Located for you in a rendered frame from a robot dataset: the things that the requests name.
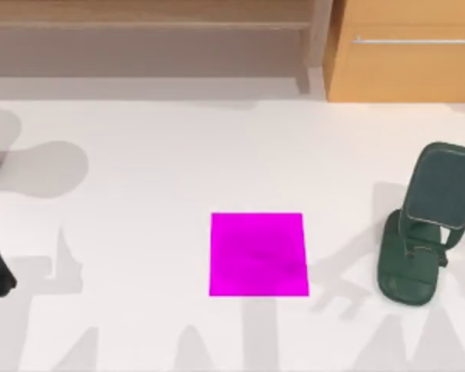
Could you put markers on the dark green phone stand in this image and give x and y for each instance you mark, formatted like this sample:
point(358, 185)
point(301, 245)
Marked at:
point(430, 217)

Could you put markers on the open wooden shelf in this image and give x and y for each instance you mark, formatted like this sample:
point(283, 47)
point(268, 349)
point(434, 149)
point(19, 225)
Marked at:
point(151, 46)

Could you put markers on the magenta flat square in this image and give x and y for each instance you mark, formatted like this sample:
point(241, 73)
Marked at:
point(258, 253)

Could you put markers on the wooden cupboard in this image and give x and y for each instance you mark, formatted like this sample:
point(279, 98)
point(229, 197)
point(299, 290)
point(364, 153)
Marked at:
point(407, 69)

